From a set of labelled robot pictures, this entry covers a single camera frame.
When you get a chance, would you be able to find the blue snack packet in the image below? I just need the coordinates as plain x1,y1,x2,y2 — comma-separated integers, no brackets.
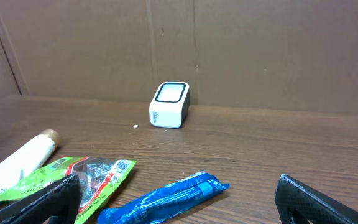
98,170,230,224

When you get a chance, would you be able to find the green snack bag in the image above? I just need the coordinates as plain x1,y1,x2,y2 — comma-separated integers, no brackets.
0,157,137,224

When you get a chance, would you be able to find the white tube with gold cap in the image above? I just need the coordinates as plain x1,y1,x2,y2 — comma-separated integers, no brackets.
0,129,60,194

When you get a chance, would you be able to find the white barcode scanner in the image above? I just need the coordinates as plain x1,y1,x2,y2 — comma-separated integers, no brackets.
149,82,190,129

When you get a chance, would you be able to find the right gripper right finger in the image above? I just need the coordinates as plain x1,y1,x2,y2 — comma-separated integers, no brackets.
275,174,358,224

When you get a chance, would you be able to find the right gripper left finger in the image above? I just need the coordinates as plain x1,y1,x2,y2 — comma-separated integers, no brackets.
0,174,82,224

